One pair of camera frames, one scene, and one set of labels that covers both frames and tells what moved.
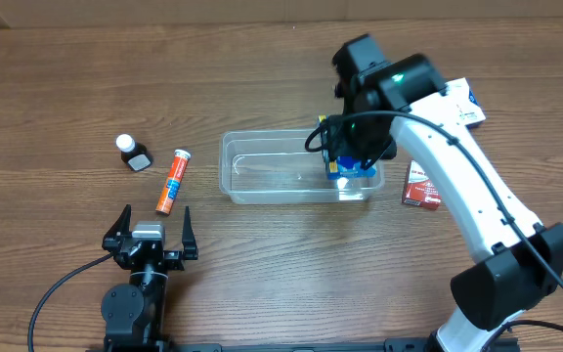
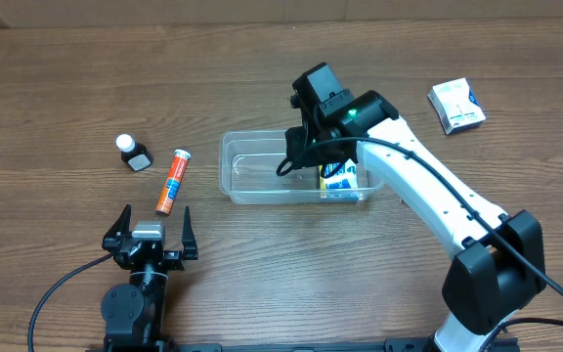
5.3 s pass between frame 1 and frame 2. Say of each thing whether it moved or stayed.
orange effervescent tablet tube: stayed
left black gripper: stayed
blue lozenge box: moved
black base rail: stayed
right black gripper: moved
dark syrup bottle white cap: stayed
